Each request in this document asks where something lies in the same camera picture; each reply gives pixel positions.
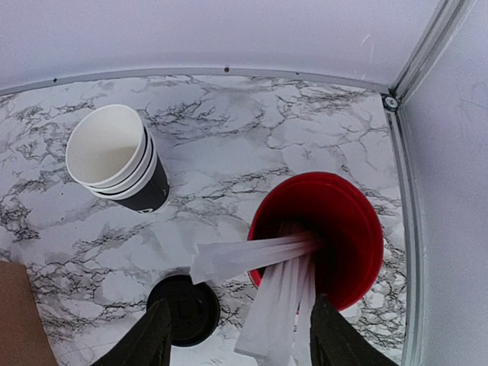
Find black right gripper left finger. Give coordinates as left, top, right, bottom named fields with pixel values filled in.
left=92, top=299, right=172, bottom=366

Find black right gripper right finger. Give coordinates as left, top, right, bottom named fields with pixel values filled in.
left=310, top=294, right=397, bottom=366

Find white sticks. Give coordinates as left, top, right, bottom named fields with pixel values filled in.
left=190, top=222, right=322, bottom=365

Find brown paper bag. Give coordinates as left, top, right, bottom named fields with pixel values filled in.
left=1, top=262, right=56, bottom=365

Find red ribbed plastic cup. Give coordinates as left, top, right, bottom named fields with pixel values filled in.
left=248, top=172, right=384, bottom=311

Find stack of black paper cups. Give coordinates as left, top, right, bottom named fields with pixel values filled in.
left=66, top=104, right=170, bottom=214

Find right aluminium frame post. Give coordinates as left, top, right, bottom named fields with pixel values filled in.
left=383, top=1, right=476, bottom=365

